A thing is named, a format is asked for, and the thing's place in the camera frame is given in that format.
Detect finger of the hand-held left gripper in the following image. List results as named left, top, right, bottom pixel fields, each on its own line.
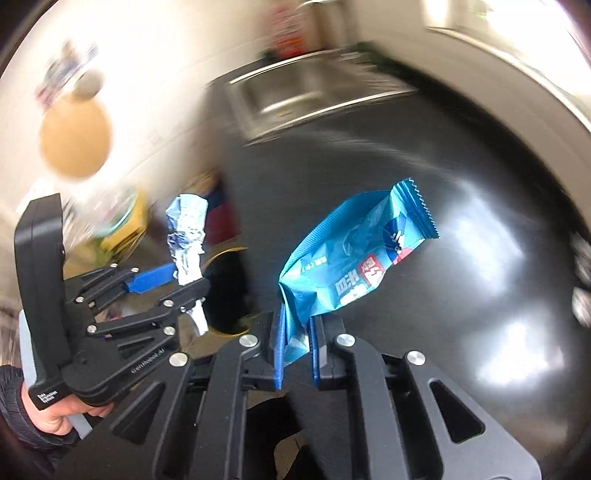
left=65, top=262, right=180, bottom=309
left=87, top=276, right=212, bottom=340

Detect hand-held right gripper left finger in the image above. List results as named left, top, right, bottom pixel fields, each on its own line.
left=55, top=308, right=285, bottom=480

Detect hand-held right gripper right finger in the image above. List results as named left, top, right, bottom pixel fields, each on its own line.
left=307, top=315, right=542, bottom=480

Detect black round bin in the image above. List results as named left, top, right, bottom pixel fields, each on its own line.
left=202, top=247, right=279, bottom=336

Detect silver foil wrapper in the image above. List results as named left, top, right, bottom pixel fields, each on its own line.
left=165, top=194, right=209, bottom=337

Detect blue snack packet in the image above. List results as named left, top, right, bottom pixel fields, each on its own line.
left=277, top=179, right=439, bottom=370

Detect person's left hand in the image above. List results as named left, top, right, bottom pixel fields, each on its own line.
left=21, top=382, right=114, bottom=435

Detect red bucket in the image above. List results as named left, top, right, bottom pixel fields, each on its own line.
left=205, top=178, right=237, bottom=243

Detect round wooden board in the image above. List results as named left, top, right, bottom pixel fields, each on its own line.
left=39, top=99, right=114, bottom=179

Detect stainless steel sink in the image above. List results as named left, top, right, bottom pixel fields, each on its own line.
left=225, top=58, right=419, bottom=141

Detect orange bottle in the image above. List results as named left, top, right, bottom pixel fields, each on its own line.
left=271, top=4, right=309, bottom=59

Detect window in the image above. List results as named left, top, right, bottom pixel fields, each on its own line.
left=425, top=0, right=591, bottom=93

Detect grey round wall plate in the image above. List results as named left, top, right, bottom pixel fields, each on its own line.
left=69, top=69, right=106, bottom=100

